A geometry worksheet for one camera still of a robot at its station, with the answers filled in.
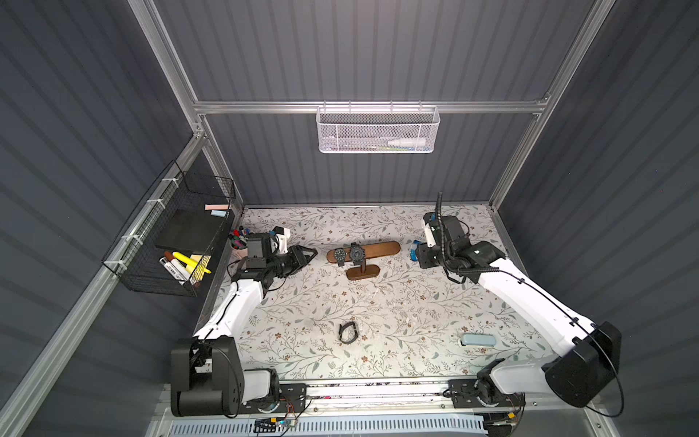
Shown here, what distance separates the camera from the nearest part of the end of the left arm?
2.42 feet

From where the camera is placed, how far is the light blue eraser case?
0.83 m

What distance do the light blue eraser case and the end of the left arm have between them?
548 millimetres
